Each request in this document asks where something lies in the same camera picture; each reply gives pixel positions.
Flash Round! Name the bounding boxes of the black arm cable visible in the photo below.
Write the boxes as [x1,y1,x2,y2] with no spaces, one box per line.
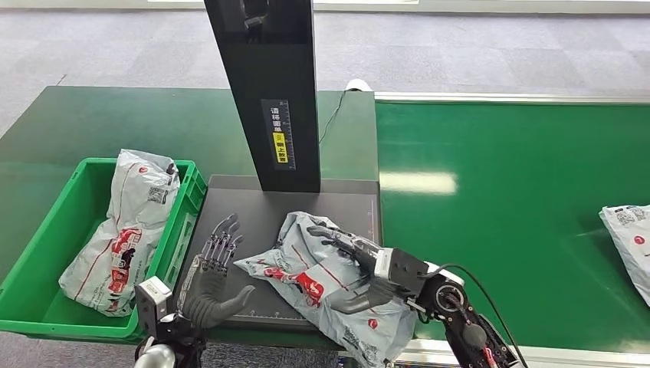
[418,263,517,368]

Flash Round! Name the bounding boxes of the green plastic basket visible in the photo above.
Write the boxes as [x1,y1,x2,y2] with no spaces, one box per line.
[0,157,208,343]

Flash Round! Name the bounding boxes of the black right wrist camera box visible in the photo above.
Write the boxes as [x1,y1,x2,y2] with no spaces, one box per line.
[373,246,431,301]

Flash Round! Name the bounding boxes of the thin black scale cable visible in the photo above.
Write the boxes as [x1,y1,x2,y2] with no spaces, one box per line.
[317,90,348,146]

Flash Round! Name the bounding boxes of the grey poly mailer package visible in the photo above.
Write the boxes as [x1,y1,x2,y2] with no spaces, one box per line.
[598,204,650,309]
[57,148,182,317]
[233,210,421,368]

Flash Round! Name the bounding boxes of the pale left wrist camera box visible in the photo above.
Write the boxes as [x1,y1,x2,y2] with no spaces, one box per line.
[133,276,174,340]

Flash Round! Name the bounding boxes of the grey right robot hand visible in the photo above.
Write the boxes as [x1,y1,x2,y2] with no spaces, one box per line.
[306,225,407,316]

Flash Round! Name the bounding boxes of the black weighing scale with column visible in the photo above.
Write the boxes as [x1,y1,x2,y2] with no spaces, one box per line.
[176,0,383,351]

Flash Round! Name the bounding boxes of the black yellow label sticker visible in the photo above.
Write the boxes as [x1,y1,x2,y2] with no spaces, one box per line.
[260,98,297,173]

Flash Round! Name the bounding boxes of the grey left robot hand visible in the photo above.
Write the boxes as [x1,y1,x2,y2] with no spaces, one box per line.
[175,212,257,330]

